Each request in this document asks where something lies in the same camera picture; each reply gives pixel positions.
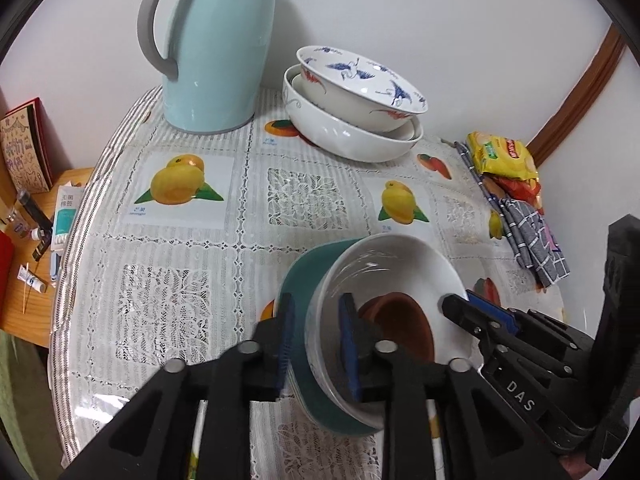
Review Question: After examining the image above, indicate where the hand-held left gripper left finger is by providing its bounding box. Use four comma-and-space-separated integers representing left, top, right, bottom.
60, 291, 297, 480

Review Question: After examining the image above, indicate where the crane patterned porcelain bowl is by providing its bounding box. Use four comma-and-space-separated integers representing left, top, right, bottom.
295, 45, 429, 133

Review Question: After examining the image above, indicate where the small black bottle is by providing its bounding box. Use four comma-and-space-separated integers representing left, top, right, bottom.
17, 190, 54, 228

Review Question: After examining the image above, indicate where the green cloth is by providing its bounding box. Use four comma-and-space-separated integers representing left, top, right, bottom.
0, 330, 63, 480

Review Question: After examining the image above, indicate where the yellow snack bag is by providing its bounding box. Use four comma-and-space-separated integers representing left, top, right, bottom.
466, 131, 540, 181

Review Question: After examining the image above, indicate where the red paper bag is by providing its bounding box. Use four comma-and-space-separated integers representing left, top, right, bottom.
0, 232, 15, 311

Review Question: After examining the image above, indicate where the small white tube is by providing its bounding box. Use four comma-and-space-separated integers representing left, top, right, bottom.
17, 266, 48, 293

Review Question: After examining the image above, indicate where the red snack bag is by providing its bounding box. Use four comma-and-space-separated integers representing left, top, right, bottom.
482, 172, 545, 213

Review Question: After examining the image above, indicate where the small brown bowl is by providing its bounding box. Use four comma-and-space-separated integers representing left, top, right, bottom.
359, 292, 435, 363

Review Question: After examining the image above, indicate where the brown wooden door frame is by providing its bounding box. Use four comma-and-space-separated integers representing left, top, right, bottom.
525, 22, 628, 166

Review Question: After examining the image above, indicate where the decorated red-edged book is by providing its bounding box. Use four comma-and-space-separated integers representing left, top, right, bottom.
0, 97, 53, 194

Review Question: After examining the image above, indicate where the white flower-etched bowl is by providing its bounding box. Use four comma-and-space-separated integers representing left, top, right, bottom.
305, 233, 481, 431

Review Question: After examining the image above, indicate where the grey checked cloth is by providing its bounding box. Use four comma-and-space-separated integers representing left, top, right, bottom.
454, 141, 572, 288

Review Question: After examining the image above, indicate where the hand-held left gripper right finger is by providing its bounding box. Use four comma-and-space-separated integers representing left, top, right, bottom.
338, 294, 571, 480

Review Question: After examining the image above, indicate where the wooden side table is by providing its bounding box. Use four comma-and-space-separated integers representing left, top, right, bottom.
0, 167, 96, 348

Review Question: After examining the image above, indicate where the light blue thermos jug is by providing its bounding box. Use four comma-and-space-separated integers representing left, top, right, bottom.
137, 0, 281, 135

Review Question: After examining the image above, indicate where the large white serving bowl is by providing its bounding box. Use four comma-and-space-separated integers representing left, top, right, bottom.
283, 65, 425, 163

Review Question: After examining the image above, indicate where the white teal toothpaste box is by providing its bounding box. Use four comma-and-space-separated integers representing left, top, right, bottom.
50, 184, 81, 253

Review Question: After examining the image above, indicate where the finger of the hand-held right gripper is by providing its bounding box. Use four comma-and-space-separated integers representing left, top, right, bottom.
440, 294, 506, 356
466, 289, 523, 341

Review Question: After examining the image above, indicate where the fruit printed lace tablecloth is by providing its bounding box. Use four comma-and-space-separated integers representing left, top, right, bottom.
47, 85, 568, 480

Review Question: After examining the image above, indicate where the blue square plate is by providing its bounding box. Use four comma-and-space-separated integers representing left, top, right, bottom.
277, 239, 386, 436

